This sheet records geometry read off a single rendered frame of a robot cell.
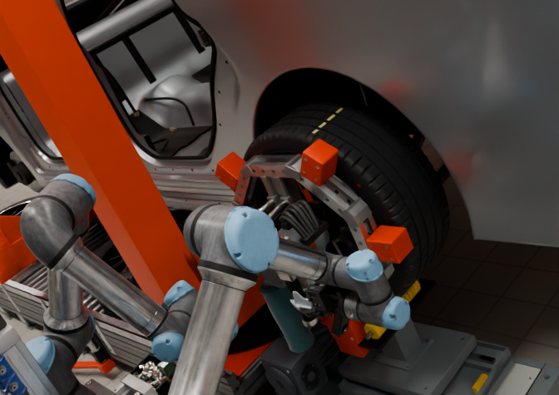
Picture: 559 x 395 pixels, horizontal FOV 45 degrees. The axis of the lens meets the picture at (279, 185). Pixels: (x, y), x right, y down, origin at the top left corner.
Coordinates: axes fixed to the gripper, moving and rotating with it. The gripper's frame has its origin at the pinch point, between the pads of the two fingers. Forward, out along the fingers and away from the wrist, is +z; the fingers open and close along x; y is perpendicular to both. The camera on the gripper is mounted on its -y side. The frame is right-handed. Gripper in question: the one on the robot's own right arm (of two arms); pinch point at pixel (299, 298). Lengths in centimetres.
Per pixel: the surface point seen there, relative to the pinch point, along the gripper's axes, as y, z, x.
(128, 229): 24, 55, 9
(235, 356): -56, 80, -13
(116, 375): -83, 180, 4
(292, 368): -44, 35, -8
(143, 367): -26, 71, 23
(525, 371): -75, -17, -58
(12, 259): -23, 248, -2
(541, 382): -75, -24, -54
